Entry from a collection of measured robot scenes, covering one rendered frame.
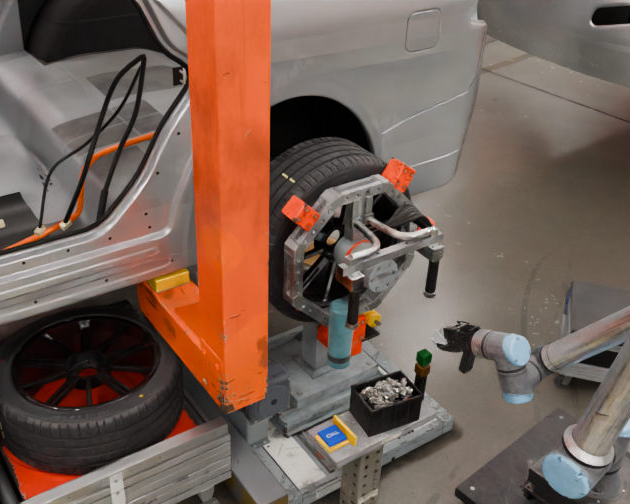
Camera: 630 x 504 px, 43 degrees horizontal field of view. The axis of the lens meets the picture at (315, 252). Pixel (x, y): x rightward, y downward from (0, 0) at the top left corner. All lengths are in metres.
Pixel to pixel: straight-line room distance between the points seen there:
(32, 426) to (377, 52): 1.75
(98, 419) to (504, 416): 1.70
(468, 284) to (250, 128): 2.35
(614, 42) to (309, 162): 2.52
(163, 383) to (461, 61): 1.70
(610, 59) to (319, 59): 2.39
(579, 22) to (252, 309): 3.04
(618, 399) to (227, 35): 1.40
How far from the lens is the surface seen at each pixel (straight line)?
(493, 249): 4.62
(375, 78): 3.08
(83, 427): 2.74
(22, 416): 2.82
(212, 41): 2.04
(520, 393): 2.55
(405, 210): 2.76
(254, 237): 2.33
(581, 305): 3.71
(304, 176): 2.72
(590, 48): 4.93
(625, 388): 2.32
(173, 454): 2.80
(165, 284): 2.95
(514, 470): 2.94
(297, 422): 3.19
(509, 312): 4.15
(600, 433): 2.44
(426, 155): 3.42
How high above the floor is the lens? 2.39
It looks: 33 degrees down
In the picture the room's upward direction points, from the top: 3 degrees clockwise
